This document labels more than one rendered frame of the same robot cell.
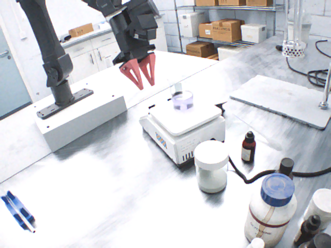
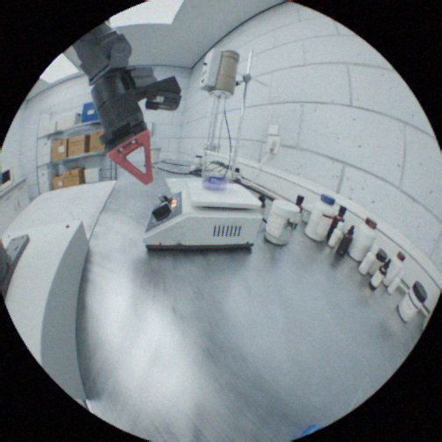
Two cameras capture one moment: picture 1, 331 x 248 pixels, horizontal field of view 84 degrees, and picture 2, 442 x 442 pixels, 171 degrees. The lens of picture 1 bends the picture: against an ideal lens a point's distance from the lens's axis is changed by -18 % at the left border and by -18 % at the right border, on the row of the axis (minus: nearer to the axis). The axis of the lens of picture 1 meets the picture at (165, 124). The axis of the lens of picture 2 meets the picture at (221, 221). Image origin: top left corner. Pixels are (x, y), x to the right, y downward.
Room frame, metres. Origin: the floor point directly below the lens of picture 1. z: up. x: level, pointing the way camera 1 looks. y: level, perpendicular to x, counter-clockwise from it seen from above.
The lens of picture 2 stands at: (0.37, 0.24, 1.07)
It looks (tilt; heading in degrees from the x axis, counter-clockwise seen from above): 27 degrees down; 276
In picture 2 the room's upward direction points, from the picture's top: 9 degrees clockwise
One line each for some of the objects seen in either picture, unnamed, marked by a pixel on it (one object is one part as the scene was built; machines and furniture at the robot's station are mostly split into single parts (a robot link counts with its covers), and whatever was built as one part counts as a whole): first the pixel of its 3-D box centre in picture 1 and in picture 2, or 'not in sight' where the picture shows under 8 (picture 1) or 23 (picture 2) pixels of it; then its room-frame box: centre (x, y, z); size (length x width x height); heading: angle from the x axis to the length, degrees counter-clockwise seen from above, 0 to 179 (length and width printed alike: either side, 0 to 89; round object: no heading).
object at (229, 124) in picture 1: (237, 123); not in sight; (0.42, -0.17, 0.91); 0.06 x 0.06 x 0.02
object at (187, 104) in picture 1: (182, 91); (217, 170); (0.42, -0.05, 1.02); 0.06 x 0.05 x 0.08; 36
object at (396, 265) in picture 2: not in sight; (394, 268); (-0.06, 0.06, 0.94); 0.05 x 0.05 x 0.09
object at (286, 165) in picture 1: (282, 180); (296, 210); (0.20, -0.17, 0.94); 0.03 x 0.03 x 0.08
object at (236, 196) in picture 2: (184, 111); (221, 192); (0.40, -0.04, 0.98); 0.12 x 0.12 x 0.01; 23
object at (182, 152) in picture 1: (180, 123); (204, 213); (0.43, -0.03, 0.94); 0.22 x 0.13 x 0.08; 23
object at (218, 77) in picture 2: not in sight; (219, 72); (0.52, -0.37, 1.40); 0.15 x 0.11 x 0.24; 36
